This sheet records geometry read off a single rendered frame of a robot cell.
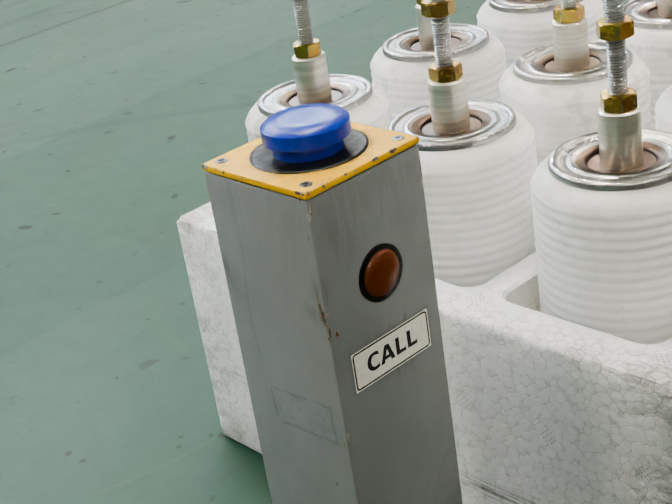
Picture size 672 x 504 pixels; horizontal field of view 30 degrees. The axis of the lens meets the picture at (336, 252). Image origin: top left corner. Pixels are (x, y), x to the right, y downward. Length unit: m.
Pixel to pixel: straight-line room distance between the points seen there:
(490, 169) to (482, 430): 0.15
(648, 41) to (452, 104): 0.20
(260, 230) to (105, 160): 1.00
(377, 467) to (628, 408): 0.13
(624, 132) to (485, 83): 0.23
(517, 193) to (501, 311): 0.08
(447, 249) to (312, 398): 0.18
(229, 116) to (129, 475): 0.76
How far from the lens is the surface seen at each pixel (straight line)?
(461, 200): 0.71
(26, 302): 1.22
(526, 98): 0.80
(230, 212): 0.56
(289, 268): 0.54
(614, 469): 0.66
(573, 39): 0.81
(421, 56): 0.87
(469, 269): 0.73
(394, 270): 0.56
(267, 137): 0.54
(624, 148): 0.66
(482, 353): 0.68
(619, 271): 0.65
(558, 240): 0.65
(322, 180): 0.52
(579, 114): 0.79
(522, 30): 0.94
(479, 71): 0.87
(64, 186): 1.48
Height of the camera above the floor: 0.51
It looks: 26 degrees down
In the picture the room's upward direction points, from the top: 9 degrees counter-clockwise
